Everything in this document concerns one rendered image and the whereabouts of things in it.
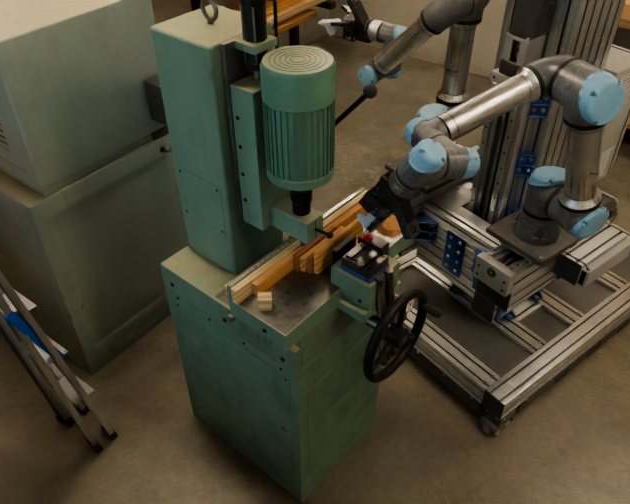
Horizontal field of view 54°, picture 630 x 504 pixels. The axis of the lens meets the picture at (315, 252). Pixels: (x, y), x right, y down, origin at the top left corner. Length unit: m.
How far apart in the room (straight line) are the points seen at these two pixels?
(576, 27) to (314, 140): 0.90
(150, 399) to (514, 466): 1.44
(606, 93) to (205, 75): 0.96
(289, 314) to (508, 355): 1.16
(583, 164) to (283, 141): 0.81
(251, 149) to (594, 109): 0.84
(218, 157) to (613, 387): 1.92
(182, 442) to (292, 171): 1.34
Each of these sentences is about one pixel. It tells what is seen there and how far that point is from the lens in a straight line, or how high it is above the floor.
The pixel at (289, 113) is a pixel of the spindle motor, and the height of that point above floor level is 1.41.
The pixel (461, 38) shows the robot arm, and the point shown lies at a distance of 2.27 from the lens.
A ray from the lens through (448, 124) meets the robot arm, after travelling 1.62.
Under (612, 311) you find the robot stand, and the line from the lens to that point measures 2.87.
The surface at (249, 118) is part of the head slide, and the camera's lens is 1.58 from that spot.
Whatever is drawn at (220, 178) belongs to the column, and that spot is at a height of 1.15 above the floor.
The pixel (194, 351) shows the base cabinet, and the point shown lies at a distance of 2.19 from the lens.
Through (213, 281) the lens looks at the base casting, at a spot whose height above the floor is 0.80.
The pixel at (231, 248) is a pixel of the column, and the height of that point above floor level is 0.91.
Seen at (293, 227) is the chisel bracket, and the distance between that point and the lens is 1.71.
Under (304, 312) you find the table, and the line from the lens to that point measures 1.66.
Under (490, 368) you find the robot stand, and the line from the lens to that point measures 2.51.
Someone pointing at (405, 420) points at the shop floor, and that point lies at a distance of 2.56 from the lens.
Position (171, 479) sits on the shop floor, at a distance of 2.47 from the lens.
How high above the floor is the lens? 2.09
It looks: 40 degrees down
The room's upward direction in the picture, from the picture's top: straight up
